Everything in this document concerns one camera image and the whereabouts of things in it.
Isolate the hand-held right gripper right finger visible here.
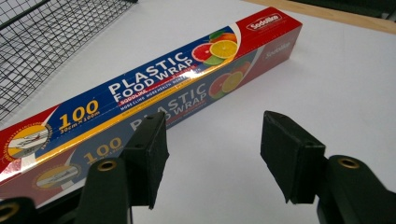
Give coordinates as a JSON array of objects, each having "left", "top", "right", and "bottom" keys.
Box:
[{"left": 260, "top": 110, "right": 327, "bottom": 205}]

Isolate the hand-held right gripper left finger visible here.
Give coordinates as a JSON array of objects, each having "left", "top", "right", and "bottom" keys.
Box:
[{"left": 119, "top": 111, "right": 171, "bottom": 210}]

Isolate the blue red plastic wrap box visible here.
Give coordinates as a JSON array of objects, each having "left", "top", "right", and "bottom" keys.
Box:
[{"left": 0, "top": 7, "right": 304, "bottom": 209}]

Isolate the black wire mesh basket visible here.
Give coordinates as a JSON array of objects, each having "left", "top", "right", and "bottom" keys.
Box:
[{"left": 0, "top": 0, "right": 139, "bottom": 121}]

